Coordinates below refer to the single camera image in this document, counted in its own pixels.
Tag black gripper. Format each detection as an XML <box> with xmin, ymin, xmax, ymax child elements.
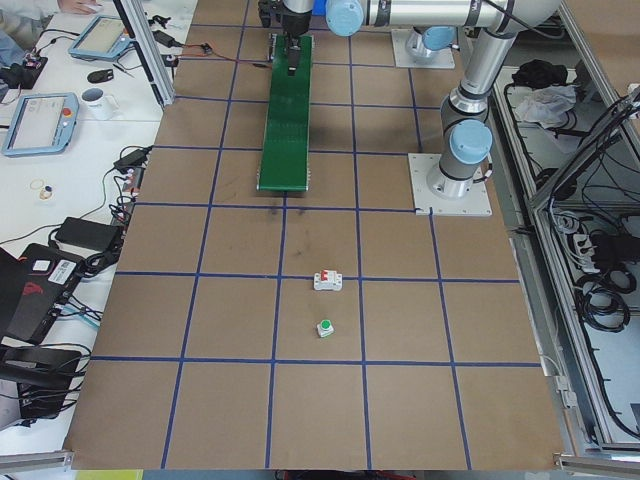
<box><xmin>281</xmin><ymin>10</ymin><xmax>311</xmax><ymax>76</ymax></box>

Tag green conveyor belt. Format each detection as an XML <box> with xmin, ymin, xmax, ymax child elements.
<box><xmin>257</xmin><ymin>34</ymin><xmax>314</xmax><ymax>192</ymax></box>

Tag teach pendant tablet far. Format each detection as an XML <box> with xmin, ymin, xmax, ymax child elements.
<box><xmin>68</xmin><ymin>15</ymin><xmax>131</xmax><ymax>62</ymax></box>

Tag teach pendant tablet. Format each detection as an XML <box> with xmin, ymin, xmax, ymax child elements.
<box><xmin>68</xmin><ymin>15</ymin><xmax>131</xmax><ymax>62</ymax></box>
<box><xmin>1</xmin><ymin>93</ymin><xmax>79</xmax><ymax>157</ymax></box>

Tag black computer mouse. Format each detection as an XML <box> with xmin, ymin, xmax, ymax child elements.
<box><xmin>87</xmin><ymin>69</ymin><xmax>114</xmax><ymax>84</ymax></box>

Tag white mug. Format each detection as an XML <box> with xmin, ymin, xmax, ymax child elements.
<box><xmin>81</xmin><ymin>88</ymin><xmax>119</xmax><ymax>120</ymax></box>

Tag white red circuit breaker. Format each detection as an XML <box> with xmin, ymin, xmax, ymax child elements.
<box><xmin>313</xmin><ymin>269</ymin><xmax>343</xmax><ymax>291</ymax></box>

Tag white crumpled cloth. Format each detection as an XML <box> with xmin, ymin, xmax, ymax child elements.
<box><xmin>514</xmin><ymin>85</ymin><xmax>577</xmax><ymax>128</ymax></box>

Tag teach pendant tablet near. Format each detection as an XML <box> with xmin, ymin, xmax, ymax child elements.
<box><xmin>1</xmin><ymin>93</ymin><xmax>79</xmax><ymax>157</ymax></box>

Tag black power adapter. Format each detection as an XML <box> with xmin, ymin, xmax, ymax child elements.
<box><xmin>55</xmin><ymin>217</ymin><xmax>122</xmax><ymax>252</ymax></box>

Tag black laptop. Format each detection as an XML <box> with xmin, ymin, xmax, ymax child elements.
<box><xmin>1</xmin><ymin>243</ymin><xmax>84</xmax><ymax>345</ymax></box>

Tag red black power cable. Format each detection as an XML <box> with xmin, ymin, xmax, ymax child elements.
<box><xmin>174</xmin><ymin>41</ymin><xmax>274</xmax><ymax>68</ymax></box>

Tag aluminium frame post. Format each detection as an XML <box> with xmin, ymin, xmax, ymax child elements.
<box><xmin>113</xmin><ymin>0</ymin><xmax>175</xmax><ymax>108</ymax></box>

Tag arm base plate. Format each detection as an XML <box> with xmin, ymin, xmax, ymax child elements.
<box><xmin>391</xmin><ymin>26</ymin><xmax>456</xmax><ymax>70</ymax></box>
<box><xmin>408</xmin><ymin>153</ymin><xmax>492</xmax><ymax>217</ymax></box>

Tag green push button switch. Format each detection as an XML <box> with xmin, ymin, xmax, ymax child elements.
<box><xmin>316</xmin><ymin>319</ymin><xmax>335</xmax><ymax>338</ymax></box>

